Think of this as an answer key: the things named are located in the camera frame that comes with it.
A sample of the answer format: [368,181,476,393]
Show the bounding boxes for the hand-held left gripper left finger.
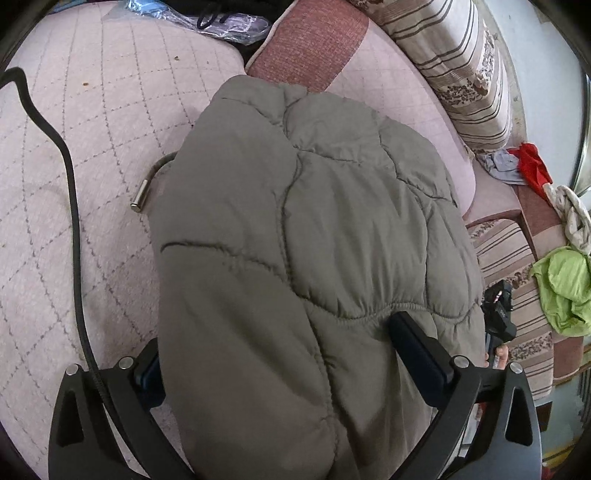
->
[48,339,195,480]

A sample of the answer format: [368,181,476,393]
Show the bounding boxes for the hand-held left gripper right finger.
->
[388,311,543,480]

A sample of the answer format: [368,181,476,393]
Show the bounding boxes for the grey puffer jacket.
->
[130,76,486,480]

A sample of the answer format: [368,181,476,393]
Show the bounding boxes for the striped sofa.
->
[464,185,591,418]

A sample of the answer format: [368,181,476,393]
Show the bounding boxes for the green cloth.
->
[529,246,591,339]

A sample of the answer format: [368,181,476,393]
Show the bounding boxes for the white patterned cloth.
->
[544,184,591,258]

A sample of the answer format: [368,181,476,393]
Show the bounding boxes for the grey cloth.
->
[477,149,528,186]

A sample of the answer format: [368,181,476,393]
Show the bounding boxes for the red cloth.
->
[507,142,555,200]

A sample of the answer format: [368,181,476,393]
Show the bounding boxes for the striped pillow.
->
[348,0,517,157]

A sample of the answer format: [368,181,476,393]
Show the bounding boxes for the pink quilted cushion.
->
[244,0,477,223]

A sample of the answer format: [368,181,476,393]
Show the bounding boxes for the pink quilted sofa cover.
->
[0,0,525,462]

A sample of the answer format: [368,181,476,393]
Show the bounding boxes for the clear blue plastic bag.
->
[122,0,274,44]

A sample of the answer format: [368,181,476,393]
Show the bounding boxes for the chrome metal rail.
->
[571,71,591,197]

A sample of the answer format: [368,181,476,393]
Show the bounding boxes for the black cable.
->
[0,67,126,444]

